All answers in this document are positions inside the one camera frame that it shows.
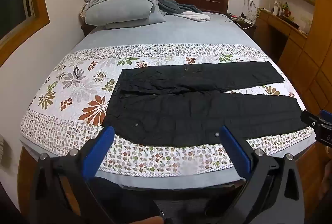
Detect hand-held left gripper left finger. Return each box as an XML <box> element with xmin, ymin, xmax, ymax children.
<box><xmin>29</xmin><ymin>126</ymin><xmax>163</xmax><ymax>224</ymax></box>

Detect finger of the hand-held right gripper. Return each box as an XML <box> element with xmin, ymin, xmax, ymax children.
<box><xmin>300</xmin><ymin>109</ymin><xmax>332</xmax><ymax>133</ymax></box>

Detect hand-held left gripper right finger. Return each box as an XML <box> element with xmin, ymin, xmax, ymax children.
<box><xmin>204</xmin><ymin>125</ymin><xmax>305</xmax><ymax>224</ymax></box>

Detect black pants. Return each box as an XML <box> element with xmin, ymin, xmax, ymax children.
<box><xmin>103</xmin><ymin>61</ymin><xmax>308</xmax><ymax>148</ymax></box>

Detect wooden wardrobe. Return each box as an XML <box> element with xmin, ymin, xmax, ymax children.
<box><xmin>277</xmin><ymin>0</ymin><xmax>332</xmax><ymax>122</ymax></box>

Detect floral leaf print quilt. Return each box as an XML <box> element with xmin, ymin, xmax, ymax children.
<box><xmin>20</xmin><ymin>43</ymin><xmax>315</xmax><ymax>178</ymax></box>

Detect wooden desk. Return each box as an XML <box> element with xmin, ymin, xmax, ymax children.
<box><xmin>255</xmin><ymin>8</ymin><xmax>309</xmax><ymax>65</ymax></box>

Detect dark wooden nightstand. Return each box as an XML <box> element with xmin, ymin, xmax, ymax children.
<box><xmin>228</xmin><ymin>13</ymin><xmax>258</xmax><ymax>42</ymax></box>

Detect flat grey-blue pillow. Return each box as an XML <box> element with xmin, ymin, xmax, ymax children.
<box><xmin>100</xmin><ymin>10</ymin><xmax>166</xmax><ymax>31</ymax></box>

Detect white cloth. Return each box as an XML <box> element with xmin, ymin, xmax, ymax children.
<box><xmin>181</xmin><ymin>11</ymin><xmax>211</xmax><ymax>23</ymax></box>

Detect bulky grey-blue pillow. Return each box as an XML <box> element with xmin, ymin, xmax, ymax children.
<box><xmin>85</xmin><ymin>0</ymin><xmax>162</xmax><ymax>26</ymax></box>

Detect dark grey blanket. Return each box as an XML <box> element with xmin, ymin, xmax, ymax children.
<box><xmin>158</xmin><ymin>0</ymin><xmax>203</xmax><ymax>16</ymax></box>

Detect large wooden framed window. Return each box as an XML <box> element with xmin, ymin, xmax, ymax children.
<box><xmin>0</xmin><ymin>0</ymin><xmax>50</xmax><ymax>46</ymax></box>

